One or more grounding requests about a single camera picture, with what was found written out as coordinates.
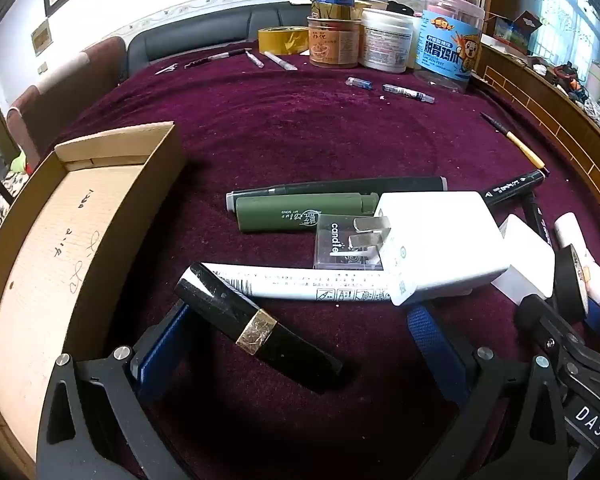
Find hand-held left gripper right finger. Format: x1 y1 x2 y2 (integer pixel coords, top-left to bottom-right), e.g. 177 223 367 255
406 304 567 480

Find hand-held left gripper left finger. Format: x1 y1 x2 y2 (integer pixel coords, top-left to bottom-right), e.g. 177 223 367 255
37 297 211 480

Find black tape roll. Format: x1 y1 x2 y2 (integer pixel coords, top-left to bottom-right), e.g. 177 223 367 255
551 245 592 322

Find small white charger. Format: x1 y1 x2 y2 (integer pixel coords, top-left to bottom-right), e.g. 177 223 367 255
489 213 557 302

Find black tube with gold band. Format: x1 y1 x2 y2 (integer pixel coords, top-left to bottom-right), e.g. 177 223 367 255
174 262 344 394

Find white glue stick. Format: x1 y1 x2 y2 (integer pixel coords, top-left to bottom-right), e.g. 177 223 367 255
554 212 600 305

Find large white charger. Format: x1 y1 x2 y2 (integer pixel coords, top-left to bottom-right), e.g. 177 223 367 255
347 191 511 307

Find white printed tube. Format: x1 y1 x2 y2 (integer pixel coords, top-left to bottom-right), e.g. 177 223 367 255
200 262 398 307

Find brown cardboard box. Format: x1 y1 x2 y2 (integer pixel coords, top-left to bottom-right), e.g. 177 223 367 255
0 121 188 480

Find clear candle box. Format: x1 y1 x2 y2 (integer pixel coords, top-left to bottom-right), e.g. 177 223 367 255
313 214 392 273

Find green tube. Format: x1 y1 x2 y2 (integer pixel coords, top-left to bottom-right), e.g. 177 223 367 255
235 192 379 234

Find thick black marker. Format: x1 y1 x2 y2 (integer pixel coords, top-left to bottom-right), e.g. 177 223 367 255
225 175 449 212

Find wooden sideboard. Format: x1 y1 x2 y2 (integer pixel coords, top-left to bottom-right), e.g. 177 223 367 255
477 42 600 246

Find patterned cloth pile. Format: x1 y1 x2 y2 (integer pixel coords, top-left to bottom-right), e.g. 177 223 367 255
0 152 33 226

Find brown upholstered chair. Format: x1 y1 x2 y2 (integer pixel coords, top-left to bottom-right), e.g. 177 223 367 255
6 36 129 166

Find colourful carton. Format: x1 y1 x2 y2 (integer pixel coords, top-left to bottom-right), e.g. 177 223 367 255
494 10 545 56

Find blue label clear jar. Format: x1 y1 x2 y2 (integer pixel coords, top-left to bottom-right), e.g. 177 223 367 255
413 0 486 94

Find black pen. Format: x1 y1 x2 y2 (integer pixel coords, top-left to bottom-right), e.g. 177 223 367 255
184 48 254 69

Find white marker far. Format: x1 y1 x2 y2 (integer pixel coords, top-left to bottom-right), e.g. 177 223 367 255
263 51 299 72

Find window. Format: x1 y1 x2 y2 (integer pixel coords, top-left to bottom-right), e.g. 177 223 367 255
525 0 600 61

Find black leather sofa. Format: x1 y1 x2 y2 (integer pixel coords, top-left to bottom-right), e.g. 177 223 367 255
126 2 312 80

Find white plastic jar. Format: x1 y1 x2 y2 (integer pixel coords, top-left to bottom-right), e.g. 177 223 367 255
359 8 415 73

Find yellow tape roll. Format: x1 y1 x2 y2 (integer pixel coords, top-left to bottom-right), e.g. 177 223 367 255
258 25 311 57

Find brown label jar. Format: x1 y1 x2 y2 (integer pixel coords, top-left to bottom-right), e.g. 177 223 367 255
307 15 362 69

